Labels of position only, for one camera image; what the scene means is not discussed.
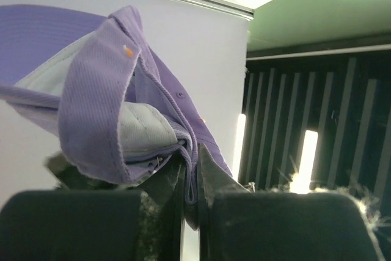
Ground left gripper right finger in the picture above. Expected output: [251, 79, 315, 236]
[198, 145, 384, 260]

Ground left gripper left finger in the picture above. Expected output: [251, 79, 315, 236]
[1, 154, 186, 260]

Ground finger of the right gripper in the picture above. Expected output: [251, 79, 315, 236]
[42, 150, 120, 191]

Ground purple baseball cap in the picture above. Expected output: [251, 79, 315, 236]
[1, 5, 230, 204]

